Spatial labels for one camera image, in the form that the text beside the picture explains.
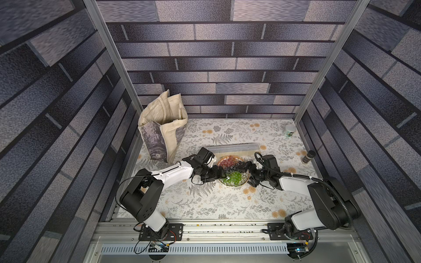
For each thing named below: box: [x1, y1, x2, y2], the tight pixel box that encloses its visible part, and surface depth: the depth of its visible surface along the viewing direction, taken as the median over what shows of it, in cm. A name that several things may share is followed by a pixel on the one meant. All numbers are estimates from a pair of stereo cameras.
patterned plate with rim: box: [217, 155, 250, 188], surface depth 91 cm
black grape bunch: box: [223, 163, 240, 174], surface depth 91 cm
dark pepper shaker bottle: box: [302, 150, 317, 164], surface depth 94 cm
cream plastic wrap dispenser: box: [206, 142, 260, 154], surface depth 100 cm
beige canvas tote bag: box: [138, 89, 189, 164], surface depth 93 cm
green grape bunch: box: [222, 170, 242, 187], surface depth 89 cm
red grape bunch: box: [219, 155, 237, 168], surface depth 95 cm
